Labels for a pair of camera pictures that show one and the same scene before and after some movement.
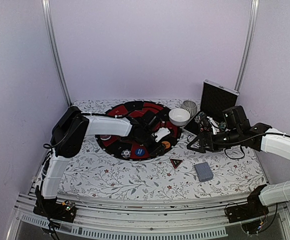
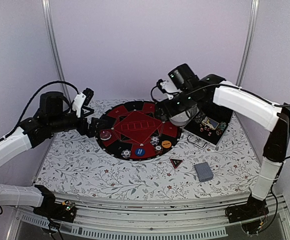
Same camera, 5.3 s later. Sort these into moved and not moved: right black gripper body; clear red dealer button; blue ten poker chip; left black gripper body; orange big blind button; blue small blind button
Moved: right black gripper body; left black gripper body
Not moved: clear red dealer button; orange big blind button; blue ten poker chip; blue small blind button
